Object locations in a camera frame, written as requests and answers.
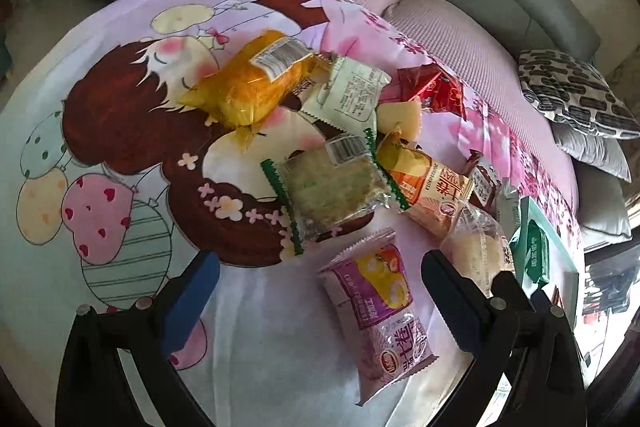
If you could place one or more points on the black white patterned cushion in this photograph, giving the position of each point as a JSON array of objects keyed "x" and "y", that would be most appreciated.
[{"x": 575, "y": 92}]

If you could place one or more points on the clear white bun packet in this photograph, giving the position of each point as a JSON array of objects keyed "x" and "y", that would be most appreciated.
[{"x": 475, "y": 247}]

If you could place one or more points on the teal box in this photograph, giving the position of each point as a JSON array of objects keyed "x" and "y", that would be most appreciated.
[{"x": 566, "y": 252}]

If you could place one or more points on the yellow cake packet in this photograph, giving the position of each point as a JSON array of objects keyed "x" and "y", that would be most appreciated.
[{"x": 240, "y": 82}]

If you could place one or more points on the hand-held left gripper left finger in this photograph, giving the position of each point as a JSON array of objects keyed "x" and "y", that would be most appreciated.
[{"x": 192, "y": 297}]

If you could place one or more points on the pale yellow snack packet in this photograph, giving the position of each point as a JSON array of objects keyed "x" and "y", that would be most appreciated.
[{"x": 400, "y": 117}]

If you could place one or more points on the white snack packet green print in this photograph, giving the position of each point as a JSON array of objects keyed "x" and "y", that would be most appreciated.
[{"x": 350, "y": 92}]

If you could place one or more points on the grey cushion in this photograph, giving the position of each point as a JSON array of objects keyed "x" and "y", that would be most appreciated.
[
  {"x": 602, "y": 202},
  {"x": 595, "y": 147}
]

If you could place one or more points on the large red snack packet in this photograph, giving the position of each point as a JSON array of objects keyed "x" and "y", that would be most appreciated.
[{"x": 435, "y": 89}]

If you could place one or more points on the printed cartoon blanket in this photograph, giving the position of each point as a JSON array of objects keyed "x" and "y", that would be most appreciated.
[{"x": 125, "y": 207}]

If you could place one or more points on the green and white snack packet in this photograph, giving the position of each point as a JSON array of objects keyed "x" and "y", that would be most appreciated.
[{"x": 530, "y": 252}]

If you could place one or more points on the clear cake packet green edges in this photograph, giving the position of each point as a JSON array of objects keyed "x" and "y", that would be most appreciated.
[{"x": 325, "y": 187}]

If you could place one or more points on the orange roll cake packet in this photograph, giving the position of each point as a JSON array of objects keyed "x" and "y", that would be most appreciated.
[{"x": 430, "y": 192}]

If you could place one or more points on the small red packet white label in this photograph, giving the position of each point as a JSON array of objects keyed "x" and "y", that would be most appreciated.
[{"x": 482, "y": 179}]

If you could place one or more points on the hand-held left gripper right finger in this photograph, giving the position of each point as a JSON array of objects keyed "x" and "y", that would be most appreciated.
[{"x": 450, "y": 302}]

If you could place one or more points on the purple roll cake packet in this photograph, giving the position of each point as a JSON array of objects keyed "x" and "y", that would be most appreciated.
[{"x": 380, "y": 307}]

